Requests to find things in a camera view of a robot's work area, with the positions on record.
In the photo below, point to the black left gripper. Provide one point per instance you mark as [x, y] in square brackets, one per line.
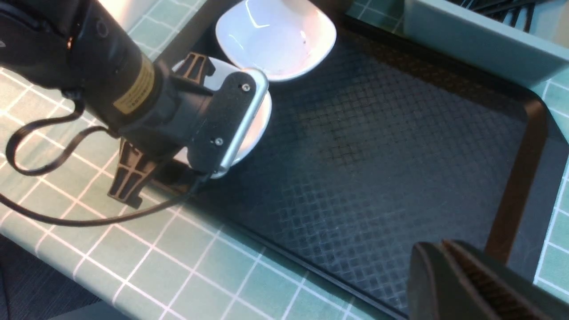
[159, 114]

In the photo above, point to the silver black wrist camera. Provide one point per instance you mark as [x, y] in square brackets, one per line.
[226, 124]

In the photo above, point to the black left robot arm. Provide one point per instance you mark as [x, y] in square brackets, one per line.
[76, 46]

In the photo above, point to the white square bowl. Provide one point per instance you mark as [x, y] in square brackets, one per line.
[261, 120]
[285, 39]

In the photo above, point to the bundle of black chopsticks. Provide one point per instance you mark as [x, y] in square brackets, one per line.
[499, 10]

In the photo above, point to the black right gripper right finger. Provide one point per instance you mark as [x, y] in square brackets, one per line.
[500, 292]

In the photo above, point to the grey-blue plastic chopstick bin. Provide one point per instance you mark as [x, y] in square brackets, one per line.
[527, 58]

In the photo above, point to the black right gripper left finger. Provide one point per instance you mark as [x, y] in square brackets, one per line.
[439, 288]

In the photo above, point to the black plastic serving tray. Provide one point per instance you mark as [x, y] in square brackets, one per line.
[388, 143]

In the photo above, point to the green checked tablecloth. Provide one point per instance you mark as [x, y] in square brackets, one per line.
[177, 264]

